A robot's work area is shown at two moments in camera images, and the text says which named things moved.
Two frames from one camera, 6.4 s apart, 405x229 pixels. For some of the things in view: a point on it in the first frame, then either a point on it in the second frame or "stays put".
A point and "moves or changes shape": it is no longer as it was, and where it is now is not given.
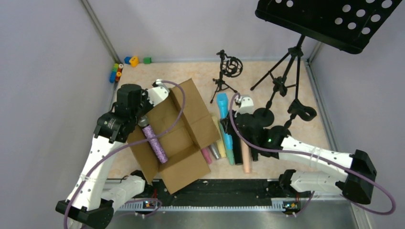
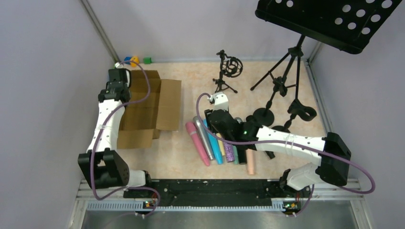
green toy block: (147, 60) stays put
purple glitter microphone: (143, 123) → (229, 152)
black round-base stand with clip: (263, 117) stays put
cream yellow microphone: (219, 142) stays put
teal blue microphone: (223, 99) moves or changes shape
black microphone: (254, 153) moves or changes shape
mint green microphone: (229, 152) → (236, 157)
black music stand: (348, 25) stays put
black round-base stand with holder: (297, 108) stays put
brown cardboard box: (183, 130) moves or changes shape
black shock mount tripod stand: (231, 67) stays put
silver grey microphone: (214, 149) → (202, 135)
